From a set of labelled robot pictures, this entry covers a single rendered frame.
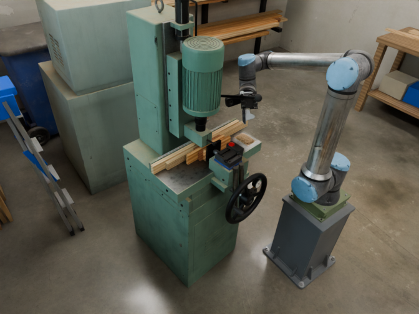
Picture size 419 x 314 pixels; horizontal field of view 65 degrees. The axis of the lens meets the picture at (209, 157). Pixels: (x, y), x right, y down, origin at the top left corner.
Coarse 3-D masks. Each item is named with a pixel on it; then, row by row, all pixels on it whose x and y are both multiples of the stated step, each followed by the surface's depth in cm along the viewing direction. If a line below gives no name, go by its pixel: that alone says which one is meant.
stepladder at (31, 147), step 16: (0, 80) 167; (0, 96) 161; (0, 112) 164; (16, 112) 168; (16, 128) 175; (32, 144) 184; (32, 160) 188; (48, 176) 198; (48, 192) 205; (64, 192) 231; (80, 224) 234
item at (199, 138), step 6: (186, 126) 165; (192, 126) 165; (186, 132) 167; (192, 132) 164; (198, 132) 162; (204, 132) 162; (210, 132) 162; (192, 138) 166; (198, 138) 162; (204, 138) 161; (210, 138) 165; (198, 144) 164; (204, 144) 163
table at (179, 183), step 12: (240, 132) 187; (240, 144) 178; (252, 144) 179; (180, 168) 161; (192, 168) 161; (204, 168) 162; (156, 180) 158; (168, 180) 154; (180, 180) 155; (192, 180) 155; (204, 180) 158; (216, 180) 160; (168, 192) 153; (180, 192) 149; (192, 192) 155
